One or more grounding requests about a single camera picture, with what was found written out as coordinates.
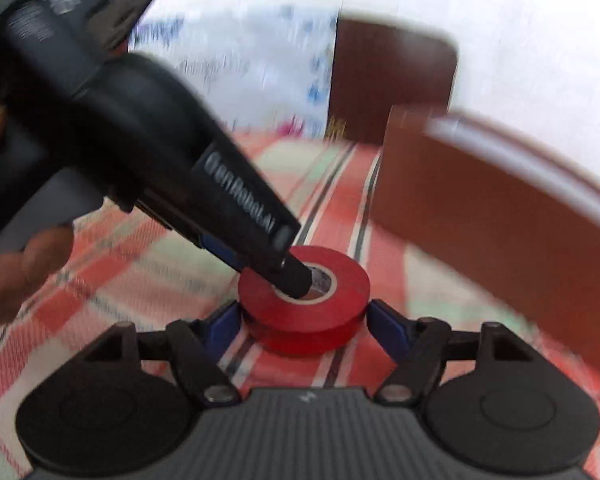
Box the floral plastic bedding bag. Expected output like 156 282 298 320
129 6 338 139

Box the brown cardboard storage box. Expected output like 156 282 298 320
372 106 600 372

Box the person left hand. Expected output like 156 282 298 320
0 102 77 340

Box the red electrical tape roll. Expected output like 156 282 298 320
238 246 370 356

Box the red plaid bed blanket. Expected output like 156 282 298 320
0 134 600 479

